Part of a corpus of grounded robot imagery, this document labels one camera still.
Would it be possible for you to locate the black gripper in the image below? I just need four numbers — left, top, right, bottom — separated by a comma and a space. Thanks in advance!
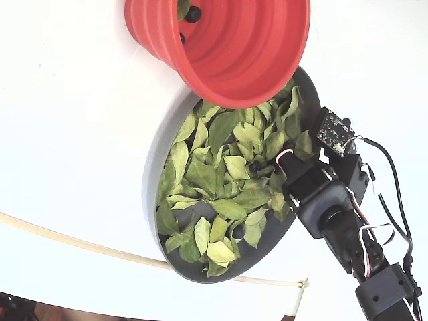
276, 149, 364, 240

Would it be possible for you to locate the red white servo wire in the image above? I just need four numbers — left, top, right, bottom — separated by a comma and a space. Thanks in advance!
347, 189, 396, 280

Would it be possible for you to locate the red collapsible silicone cup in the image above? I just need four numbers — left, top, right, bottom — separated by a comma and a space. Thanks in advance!
124, 0, 311, 110

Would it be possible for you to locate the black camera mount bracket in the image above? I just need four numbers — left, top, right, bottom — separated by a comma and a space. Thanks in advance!
319, 140, 372, 207

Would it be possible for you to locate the long wooden dowel stick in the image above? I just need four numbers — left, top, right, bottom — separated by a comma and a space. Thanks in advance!
0, 211, 310, 288

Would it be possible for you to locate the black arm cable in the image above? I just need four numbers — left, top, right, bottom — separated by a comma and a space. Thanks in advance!
362, 162, 413, 245

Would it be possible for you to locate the pile of green leaves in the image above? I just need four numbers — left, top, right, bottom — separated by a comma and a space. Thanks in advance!
156, 78, 320, 278

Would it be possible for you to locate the dark grey round bowl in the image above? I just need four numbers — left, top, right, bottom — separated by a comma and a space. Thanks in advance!
140, 65, 324, 284

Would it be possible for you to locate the single green leaf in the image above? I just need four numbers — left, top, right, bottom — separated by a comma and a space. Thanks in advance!
177, 0, 191, 21

